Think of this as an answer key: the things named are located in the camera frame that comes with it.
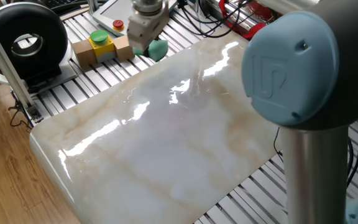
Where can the yellow box green button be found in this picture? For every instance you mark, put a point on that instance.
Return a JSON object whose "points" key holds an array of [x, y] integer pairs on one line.
{"points": [[102, 46]]}

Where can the black keyboard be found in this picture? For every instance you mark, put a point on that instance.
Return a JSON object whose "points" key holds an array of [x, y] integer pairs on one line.
{"points": [[59, 3]]}

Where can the short aluminium post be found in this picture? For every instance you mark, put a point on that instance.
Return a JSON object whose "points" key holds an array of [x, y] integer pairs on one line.
{"points": [[92, 6]]}

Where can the aluminium frame post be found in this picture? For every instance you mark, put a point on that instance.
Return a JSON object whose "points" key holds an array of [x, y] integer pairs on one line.
{"points": [[8, 71]]}

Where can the white teach pendant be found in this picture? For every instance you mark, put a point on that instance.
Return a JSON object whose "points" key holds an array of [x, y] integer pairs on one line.
{"points": [[113, 12]]}

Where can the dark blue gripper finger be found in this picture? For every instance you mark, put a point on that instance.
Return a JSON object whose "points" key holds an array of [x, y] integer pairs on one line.
{"points": [[146, 52]]}

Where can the wooden block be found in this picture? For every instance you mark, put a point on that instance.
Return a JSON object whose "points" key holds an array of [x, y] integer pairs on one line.
{"points": [[84, 53], [122, 49]]}

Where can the marble pattern board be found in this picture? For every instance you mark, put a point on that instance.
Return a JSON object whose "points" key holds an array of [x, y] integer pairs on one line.
{"points": [[166, 140]]}

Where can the red round container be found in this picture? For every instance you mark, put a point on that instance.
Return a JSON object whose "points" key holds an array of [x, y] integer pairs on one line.
{"points": [[259, 11]]}

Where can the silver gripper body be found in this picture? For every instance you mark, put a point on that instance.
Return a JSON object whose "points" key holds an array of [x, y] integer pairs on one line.
{"points": [[145, 29]]}

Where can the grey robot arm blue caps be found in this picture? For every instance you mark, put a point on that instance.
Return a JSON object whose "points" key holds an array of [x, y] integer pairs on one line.
{"points": [[315, 171]]}

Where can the green sponge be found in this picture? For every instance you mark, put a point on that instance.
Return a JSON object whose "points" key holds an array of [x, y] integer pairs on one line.
{"points": [[158, 49]]}

